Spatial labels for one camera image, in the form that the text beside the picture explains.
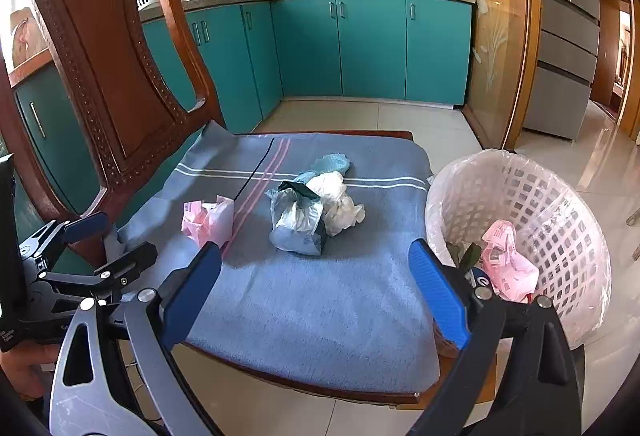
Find green vegetable leaves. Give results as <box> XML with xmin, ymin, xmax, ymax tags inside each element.
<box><xmin>446</xmin><ymin>242</ymin><xmax>482</xmax><ymax>273</ymax></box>

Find large pink plastic bag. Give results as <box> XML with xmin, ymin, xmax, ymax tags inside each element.
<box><xmin>480</xmin><ymin>220</ymin><xmax>540</xmax><ymax>304</ymax></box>

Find small pink plastic bag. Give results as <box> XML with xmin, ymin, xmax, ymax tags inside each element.
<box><xmin>181</xmin><ymin>195</ymin><xmax>234</xmax><ymax>248</ymax></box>

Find white tissue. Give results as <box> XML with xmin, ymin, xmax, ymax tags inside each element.
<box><xmin>306</xmin><ymin>171</ymin><xmax>366</xmax><ymax>237</ymax></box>

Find light blue face mask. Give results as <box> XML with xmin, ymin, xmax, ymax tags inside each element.
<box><xmin>294</xmin><ymin>153</ymin><xmax>350</xmax><ymax>185</ymax></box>

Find teal kitchen cabinets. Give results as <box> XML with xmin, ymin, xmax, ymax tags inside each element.
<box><xmin>12</xmin><ymin>0</ymin><xmax>474</xmax><ymax>214</ymax></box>

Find person's left hand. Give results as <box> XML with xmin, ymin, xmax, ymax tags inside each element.
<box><xmin>1</xmin><ymin>341</ymin><xmax>60</xmax><ymax>399</ymax></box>

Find white plastic laundry basket bin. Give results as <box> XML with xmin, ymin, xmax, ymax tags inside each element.
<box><xmin>425</xmin><ymin>150</ymin><xmax>612</xmax><ymax>348</ymax></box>

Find blue striped seat cushion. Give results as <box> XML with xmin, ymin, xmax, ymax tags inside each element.
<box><xmin>105</xmin><ymin>124</ymin><xmax>439</xmax><ymax>394</ymax></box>

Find dark wooden chair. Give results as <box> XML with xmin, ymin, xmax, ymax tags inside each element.
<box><xmin>0</xmin><ymin>0</ymin><xmax>497</xmax><ymax>412</ymax></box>

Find silver refrigerator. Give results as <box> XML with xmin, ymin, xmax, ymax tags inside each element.
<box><xmin>524</xmin><ymin>0</ymin><xmax>600</xmax><ymax>140</ymax></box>

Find glass sliding door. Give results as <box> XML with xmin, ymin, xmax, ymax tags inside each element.
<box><xmin>463</xmin><ymin>0</ymin><xmax>541</xmax><ymax>151</ymax></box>

